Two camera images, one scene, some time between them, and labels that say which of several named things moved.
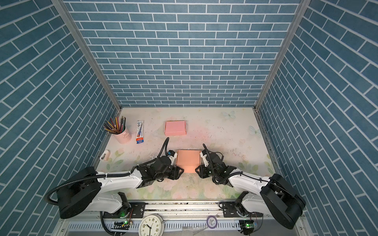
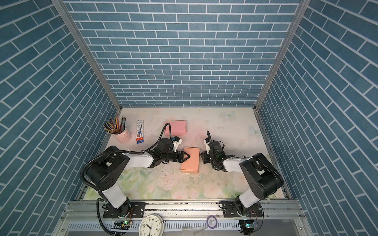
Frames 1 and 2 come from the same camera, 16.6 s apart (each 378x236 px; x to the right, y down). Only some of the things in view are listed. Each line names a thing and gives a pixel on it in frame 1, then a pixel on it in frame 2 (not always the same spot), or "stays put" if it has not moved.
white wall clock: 152,225 stays put
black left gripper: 176,172 -> 181,159
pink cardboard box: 175,128 stays put
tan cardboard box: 189,159 stays put
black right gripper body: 213,173 -> 213,159
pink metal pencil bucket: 124,137 stays put
